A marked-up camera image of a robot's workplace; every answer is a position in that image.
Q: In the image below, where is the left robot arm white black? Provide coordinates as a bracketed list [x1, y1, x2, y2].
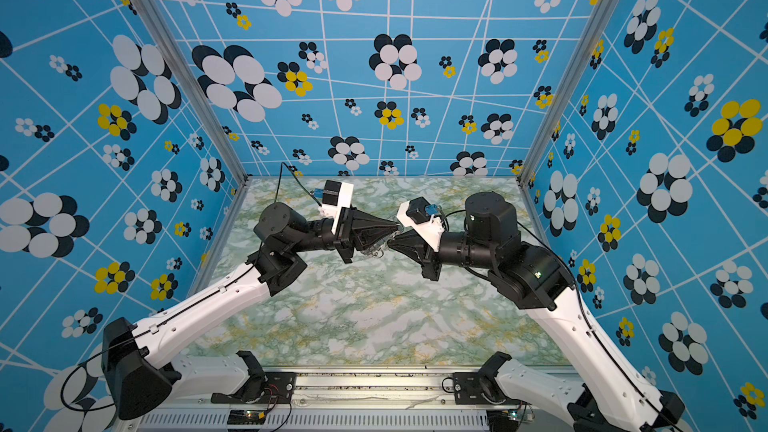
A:
[101, 202, 398, 421]

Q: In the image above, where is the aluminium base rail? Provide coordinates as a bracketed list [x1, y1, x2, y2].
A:
[112, 367, 614, 431]

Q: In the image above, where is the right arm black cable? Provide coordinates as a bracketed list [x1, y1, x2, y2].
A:
[515, 221, 679, 427]

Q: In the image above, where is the aluminium frame post right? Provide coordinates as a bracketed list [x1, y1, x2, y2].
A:
[520, 0, 620, 186]

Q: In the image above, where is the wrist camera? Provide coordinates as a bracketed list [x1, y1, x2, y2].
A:
[397, 197, 447, 252]
[315, 180, 354, 218]

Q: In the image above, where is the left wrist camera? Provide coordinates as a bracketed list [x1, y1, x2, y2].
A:
[315, 180, 354, 218]

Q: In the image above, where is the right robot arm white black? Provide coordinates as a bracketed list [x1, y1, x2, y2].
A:
[388, 192, 685, 431]

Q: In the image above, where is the steel key organizer plate with rings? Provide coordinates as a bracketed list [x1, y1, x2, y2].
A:
[363, 234, 395, 258]

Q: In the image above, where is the aluminium frame post left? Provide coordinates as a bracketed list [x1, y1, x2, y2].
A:
[132, 0, 248, 187]

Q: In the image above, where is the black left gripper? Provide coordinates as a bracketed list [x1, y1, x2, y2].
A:
[289, 203, 396, 266]

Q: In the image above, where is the aluminium frame post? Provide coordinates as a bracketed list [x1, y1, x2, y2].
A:
[520, 0, 620, 186]
[132, 0, 248, 187]

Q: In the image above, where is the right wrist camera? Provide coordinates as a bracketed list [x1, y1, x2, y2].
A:
[397, 197, 447, 252]

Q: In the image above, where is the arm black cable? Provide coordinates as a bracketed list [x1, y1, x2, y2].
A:
[273, 161, 325, 208]
[515, 221, 679, 427]

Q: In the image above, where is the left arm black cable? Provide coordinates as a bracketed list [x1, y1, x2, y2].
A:
[273, 161, 325, 208]

